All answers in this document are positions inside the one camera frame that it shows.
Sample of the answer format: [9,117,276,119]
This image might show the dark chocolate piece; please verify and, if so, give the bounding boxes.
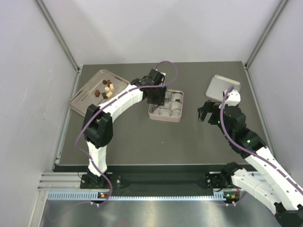
[101,92,108,99]

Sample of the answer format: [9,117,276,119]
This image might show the brown chocolate piece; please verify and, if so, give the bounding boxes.
[94,90,100,97]

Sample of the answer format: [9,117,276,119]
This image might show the metal tongs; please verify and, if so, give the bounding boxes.
[151,92,173,112]

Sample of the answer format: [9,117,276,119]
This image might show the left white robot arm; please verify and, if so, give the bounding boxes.
[81,69,167,188]

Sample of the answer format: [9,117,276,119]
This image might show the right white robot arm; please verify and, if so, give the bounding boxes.
[197,89,303,227]

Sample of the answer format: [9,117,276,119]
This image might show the pink chocolate tin box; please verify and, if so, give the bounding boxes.
[148,89,184,122]

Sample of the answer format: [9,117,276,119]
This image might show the white chocolate block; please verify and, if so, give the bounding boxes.
[106,91,113,98]

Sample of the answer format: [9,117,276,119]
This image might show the silver tin lid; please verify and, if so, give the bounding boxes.
[205,75,241,102]

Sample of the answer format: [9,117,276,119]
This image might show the silver metal tray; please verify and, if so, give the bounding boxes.
[69,69,130,116]

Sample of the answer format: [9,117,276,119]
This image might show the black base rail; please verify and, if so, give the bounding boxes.
[80,165,236,196]

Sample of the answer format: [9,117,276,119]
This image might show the white slotted cable duct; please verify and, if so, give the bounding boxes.
[47,191,240,201]

